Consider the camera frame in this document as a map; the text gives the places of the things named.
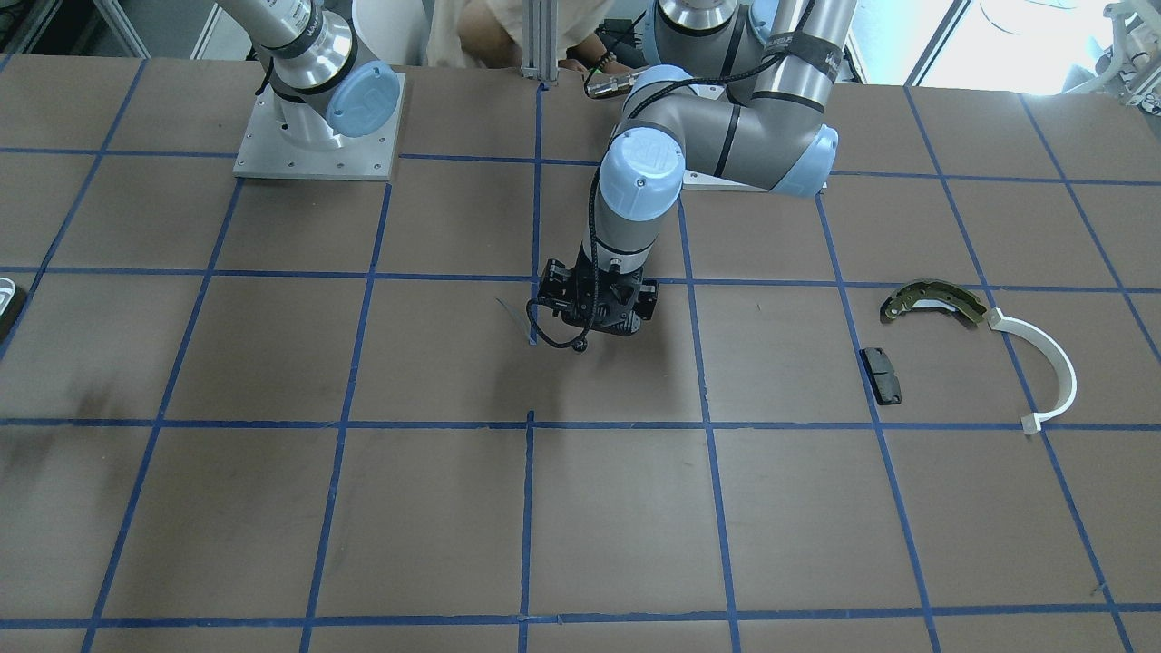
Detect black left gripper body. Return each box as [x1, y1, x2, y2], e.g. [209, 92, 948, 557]
[561, 254, 659, 337]

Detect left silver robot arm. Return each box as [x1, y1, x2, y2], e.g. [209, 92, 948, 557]
[531, 1, 857, 337]

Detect silver ribbed metal tray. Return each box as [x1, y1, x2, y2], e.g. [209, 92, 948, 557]
[0, 277, 26, 343]

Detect person left hand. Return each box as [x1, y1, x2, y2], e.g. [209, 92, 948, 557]
[557, 53, 603, 74]

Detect dark brake pad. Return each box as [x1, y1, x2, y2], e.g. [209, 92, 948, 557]
[859, 347, 902, 406]

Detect olive brake shoe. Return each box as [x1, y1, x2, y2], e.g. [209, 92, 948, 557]
[879, 278, 990, 327]

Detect white curved plastic part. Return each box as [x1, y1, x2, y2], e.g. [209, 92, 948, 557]
[987, 308, 1079, 436]

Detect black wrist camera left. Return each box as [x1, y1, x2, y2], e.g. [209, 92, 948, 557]
[533, 258, 578, 315]

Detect aluminium frame post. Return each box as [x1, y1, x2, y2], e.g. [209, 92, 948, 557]
[519, 0, 558, 86]

